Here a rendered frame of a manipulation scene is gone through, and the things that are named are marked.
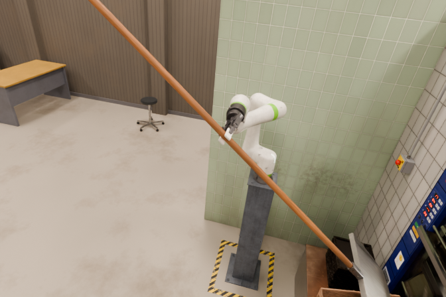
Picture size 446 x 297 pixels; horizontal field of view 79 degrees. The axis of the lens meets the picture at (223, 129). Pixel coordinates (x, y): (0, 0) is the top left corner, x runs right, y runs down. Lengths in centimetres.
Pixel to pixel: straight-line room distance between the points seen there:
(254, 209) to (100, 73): 464
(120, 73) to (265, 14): 408
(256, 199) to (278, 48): 119
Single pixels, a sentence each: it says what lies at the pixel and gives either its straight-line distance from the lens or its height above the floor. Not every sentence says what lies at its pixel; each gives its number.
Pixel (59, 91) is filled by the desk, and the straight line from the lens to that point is 664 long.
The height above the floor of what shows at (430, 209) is 144.
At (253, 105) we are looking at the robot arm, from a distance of 188.
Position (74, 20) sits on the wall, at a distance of 609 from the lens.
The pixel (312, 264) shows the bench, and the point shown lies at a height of 58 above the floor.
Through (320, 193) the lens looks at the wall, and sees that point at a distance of 289.
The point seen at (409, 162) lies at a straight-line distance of 235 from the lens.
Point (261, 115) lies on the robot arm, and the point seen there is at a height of 184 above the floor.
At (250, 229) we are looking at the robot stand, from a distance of 242.
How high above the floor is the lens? 254
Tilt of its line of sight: 30 degrees down
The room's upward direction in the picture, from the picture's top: 6 degrees clockwise
